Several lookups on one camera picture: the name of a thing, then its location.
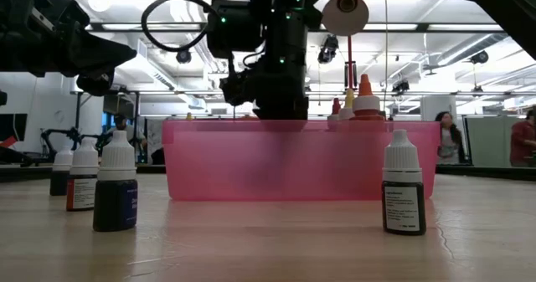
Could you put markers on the small navy dropper bottle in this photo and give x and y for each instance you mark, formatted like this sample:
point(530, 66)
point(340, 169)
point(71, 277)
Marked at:
point(115, 206)

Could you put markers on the black ceiling spotlight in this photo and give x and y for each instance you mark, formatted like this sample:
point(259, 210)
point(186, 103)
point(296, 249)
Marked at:
point(328, 49)
point(183, 56)
point(400, 86)
point(479, 57)

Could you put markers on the white round column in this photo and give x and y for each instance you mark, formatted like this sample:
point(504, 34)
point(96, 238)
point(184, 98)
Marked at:
point(439, 106)

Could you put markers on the small dark dropper bottle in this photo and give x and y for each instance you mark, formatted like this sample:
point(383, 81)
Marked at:
point(58, 186)

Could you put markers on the black monitor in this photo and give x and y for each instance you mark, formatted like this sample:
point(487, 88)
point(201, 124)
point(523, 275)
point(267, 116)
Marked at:
point(12, 127)

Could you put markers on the person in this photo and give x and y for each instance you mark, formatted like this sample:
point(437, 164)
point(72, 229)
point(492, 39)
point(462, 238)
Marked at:
point(450, 139)
point(523, 139)
point(121, 123)

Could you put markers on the pink translucent plastic bin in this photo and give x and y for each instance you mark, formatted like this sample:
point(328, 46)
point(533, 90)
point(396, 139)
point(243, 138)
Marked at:
point(272, 165)

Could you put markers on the large orange food colouring bottle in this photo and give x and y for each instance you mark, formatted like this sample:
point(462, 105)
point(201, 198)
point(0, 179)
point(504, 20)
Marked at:
point(365, 104)

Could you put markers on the yellow-topped spool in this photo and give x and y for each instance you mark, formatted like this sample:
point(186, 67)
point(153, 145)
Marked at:
point(348, 100)

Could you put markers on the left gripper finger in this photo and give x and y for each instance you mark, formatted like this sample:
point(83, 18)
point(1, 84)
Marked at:
point(100, 56)
point(96, 83)

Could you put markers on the red desk lamp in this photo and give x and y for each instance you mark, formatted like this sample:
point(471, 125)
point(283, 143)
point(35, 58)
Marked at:
point(345, 20)

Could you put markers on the black background robot arm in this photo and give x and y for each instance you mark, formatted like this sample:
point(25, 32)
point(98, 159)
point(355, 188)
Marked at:
point(63, 132)

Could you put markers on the small black dropper bottle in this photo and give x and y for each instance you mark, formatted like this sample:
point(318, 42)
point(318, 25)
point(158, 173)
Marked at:
point(402, 211)

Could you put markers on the small red-labelled dropper bottle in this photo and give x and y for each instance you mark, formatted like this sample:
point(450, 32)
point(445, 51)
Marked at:
point(81, 190)

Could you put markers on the large red food colouring bottle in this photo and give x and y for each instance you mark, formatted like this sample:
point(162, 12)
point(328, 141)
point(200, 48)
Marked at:
point(336, 106)

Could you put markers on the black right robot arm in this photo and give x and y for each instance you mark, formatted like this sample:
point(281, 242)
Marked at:
point(285, 31)

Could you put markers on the black aluminium table frame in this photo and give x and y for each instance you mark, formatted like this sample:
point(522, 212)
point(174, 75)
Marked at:
point(25, 173)

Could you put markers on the grey-green partition panel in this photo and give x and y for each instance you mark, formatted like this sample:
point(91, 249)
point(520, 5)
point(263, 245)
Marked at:
point(486, 139)

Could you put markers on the red tube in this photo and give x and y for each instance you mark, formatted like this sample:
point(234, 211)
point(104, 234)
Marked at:
point(8, 142)

